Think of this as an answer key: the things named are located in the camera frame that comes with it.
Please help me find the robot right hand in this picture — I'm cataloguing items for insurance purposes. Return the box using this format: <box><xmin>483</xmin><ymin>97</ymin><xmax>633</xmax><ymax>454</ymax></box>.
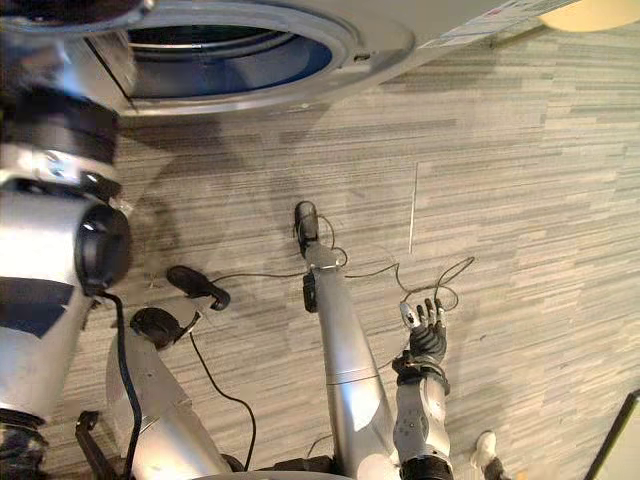
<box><xmin>399</xmin><ymin>297</ymin><xmax>450</xmax><ymax>366</ymax></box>

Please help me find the silver washing machine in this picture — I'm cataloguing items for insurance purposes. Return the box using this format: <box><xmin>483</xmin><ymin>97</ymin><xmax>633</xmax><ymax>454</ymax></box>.
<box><xmin>82</xmin><ymin>0</ymin><xmax>589</xmax><ymax>119</ymax></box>

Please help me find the robot right leg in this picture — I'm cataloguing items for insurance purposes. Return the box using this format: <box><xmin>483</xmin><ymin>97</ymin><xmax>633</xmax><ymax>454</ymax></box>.
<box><xmin>299</xmin><ymin>243</ymin><xmax>404</xmax><ymax>480</ymax></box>

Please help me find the robot leg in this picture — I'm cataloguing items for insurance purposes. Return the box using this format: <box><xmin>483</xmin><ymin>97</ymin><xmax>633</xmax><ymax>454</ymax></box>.
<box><xmin>106</xmin><ymin>307</ymin><xmax>236</xmax><ymax>480</ymax></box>
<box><xmin>299</xmin><ymin>243</ymin><xmax>404</xmax><ymax>480</ymax></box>

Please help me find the person's foot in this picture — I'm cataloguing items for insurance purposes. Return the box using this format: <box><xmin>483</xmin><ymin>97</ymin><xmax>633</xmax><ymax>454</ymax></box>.
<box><xmin>471</xmin><ymin>429</ymin><xmax>506</xmax><ymax>479</ymax></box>

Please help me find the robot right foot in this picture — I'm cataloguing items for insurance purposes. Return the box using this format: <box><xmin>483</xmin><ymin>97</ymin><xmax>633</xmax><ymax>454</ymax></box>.
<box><xmin>291</xmin><ymin>200</ymin><xmax>322</xmax><ymax>257</ymax></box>

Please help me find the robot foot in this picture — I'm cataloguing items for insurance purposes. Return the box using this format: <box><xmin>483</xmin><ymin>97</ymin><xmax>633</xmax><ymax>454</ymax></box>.
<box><xmin>291</xmin><ymin>200</ymin><xmax>322</xmax><ymax>257</ymax></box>
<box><xmin>166</xmin><ymin>265</ymin><xmax>232</xmax><ymax>312</ymax></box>

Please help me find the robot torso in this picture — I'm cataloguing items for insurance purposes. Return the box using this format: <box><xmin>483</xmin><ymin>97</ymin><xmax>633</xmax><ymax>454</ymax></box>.
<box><xmin>189</xmin><ymin>453</ymin><xmax>401</xmax><ymax>480</ymax></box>

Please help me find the black framed board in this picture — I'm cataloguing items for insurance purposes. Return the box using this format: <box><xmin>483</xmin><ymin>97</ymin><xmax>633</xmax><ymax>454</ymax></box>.
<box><xmin>583</xmin><ymin>388</ymin><xmax>640</xmax><ymax>480</ymax></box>

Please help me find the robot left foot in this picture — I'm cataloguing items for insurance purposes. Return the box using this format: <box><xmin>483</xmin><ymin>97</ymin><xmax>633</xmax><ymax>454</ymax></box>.
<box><xmin>166</xmin><ymin>265</ymin><xmax>232</xmax><ymax>312</ymax></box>

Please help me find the robot left leg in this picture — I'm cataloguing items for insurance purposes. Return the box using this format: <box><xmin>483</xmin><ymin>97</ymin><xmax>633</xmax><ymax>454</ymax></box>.
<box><xmin>106</xmin><ymin>307</ymin><xmax>236</xmax><ymax>480</ymax></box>

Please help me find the round yellow side table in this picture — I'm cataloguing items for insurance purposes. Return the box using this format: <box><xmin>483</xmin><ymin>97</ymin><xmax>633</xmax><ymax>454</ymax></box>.
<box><xmin>537</xmin><ymin>0</ymin><xmax>640</xmax><ymax>34</ymax></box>

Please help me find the thin black floor cable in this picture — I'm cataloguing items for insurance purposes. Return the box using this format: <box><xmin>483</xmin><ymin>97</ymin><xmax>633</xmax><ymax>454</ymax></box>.
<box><xmin>209</xmin><ymin>213</ymin><xmax>476</xmax><ymax>312</ymax></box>

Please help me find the thin black leg cable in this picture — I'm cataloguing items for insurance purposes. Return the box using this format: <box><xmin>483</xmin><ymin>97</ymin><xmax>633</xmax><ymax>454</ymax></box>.
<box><xmin>188</xmin><ymin>330</ymin><xmax>259</xmax><ymax>472</ymax></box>

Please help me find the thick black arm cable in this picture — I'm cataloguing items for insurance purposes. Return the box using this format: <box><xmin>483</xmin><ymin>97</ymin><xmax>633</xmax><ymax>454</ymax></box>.
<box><xmin>97</xmin><ymin>291</ymin><xmax>145</xmax><ymax>480</ymax></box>

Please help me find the black waist bracket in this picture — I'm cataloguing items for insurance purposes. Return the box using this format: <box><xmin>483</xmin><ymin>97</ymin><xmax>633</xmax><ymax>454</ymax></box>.
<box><xmin>74</xmin><ymin>409</ymin><xmax>124</xmax><ymax>480</ymax></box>

